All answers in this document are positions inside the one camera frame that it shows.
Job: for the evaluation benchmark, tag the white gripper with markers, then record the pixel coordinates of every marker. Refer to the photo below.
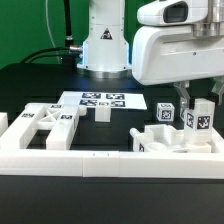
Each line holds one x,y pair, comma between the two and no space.
172,54

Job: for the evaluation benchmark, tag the white chair seat part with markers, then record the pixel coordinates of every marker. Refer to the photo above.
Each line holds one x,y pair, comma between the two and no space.
165,139

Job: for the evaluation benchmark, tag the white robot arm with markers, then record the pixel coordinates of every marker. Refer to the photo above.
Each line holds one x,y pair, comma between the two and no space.
106,52

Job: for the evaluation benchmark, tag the white chair back part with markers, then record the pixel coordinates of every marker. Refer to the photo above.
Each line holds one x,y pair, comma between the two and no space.
59,120

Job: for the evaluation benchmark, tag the white tagged cube right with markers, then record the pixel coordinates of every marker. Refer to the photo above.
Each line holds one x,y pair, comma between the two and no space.
182,113

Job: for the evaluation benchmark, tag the white tagged cube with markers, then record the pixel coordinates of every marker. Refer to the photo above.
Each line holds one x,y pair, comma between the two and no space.
165,111
182,113

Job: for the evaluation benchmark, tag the white tagged cube left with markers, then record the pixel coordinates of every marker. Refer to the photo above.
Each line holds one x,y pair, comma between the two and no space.
165,111

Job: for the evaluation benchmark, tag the white block at left edge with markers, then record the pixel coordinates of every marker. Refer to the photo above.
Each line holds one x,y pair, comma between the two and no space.
3,122

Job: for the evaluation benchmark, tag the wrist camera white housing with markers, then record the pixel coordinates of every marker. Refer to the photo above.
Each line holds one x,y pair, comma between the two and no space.
172,12

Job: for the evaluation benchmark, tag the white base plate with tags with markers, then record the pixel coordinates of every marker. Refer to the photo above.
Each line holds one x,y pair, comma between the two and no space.
91,99

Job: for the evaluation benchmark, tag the white U-shaped fence frame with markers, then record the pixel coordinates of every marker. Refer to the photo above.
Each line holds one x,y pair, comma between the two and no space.
115,164

